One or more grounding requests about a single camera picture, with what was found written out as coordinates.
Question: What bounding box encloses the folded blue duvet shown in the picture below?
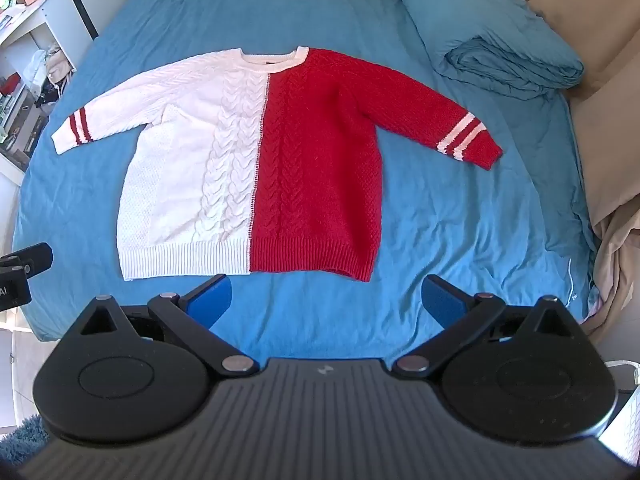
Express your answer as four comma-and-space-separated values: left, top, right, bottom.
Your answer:
402, 0, 585, 100

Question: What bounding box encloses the blue bed sheet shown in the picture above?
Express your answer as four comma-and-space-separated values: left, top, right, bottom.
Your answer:
11, 0, 601, 361

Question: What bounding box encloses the blue fluffy rug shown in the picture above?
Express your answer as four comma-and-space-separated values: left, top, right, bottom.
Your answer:
0, 415, 49, 467

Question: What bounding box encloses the white shelf unit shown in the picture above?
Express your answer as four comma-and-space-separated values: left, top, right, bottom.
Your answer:
1, 0, 93, 186

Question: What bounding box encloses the white cable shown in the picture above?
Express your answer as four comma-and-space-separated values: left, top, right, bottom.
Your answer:
604, 358, 640, 386

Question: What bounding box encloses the red and white knit sweater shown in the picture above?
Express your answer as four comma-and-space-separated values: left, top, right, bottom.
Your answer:
52, 47, 502, 282

